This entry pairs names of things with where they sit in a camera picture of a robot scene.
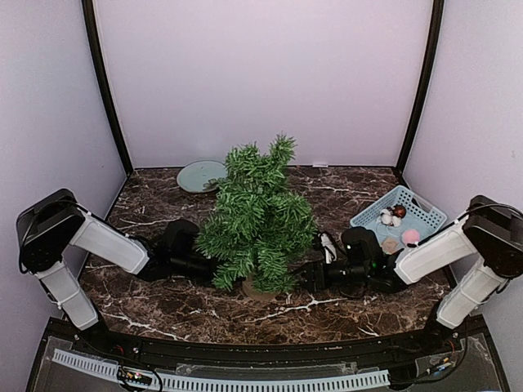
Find brown gingerbread ornament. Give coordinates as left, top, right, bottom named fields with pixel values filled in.
left=382, top=238, right=399, bottom=255

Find right black corner post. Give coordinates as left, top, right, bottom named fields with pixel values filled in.
left=394, top=0, right=445, bottom=179

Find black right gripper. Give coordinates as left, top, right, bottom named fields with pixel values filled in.
left=287, top=258, right=371, bottom=292

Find left black corner post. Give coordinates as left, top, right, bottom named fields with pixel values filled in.
left=81, top=0, right=134, bottom=176

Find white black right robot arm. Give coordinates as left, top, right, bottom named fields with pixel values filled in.
left=294, top=195, right=522, bottom=354

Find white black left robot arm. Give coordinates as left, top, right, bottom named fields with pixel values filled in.
left=16, top=189, right=217, bottom=356

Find light blue ceramic plate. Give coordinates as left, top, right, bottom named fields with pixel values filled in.
left=177, top=160, right=227, bottom=194

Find light blue plastic basket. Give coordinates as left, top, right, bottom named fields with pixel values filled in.
left=350, top=185, right=447, bottom=243

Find pink pompom ornament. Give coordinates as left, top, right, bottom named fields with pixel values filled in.
left=401, top=229, right=421, bottom=247

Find white slotted cable duct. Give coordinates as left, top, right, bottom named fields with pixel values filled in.
left=51, top=349, right=391, bottom=391

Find black front rail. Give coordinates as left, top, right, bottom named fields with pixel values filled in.
left=90, top=332, right=428, bottom=368

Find dark red bauble ornament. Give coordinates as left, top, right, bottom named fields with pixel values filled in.
left=392, top=204, right=407, bottom=219

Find black corner post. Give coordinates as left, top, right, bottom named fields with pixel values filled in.
left=394, top=0, right=445, bottom=179
left=81, top=0, right=134, bottom=176

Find small green christmas tree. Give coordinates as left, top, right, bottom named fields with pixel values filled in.
left=196, top=134, right=317, bottom=293

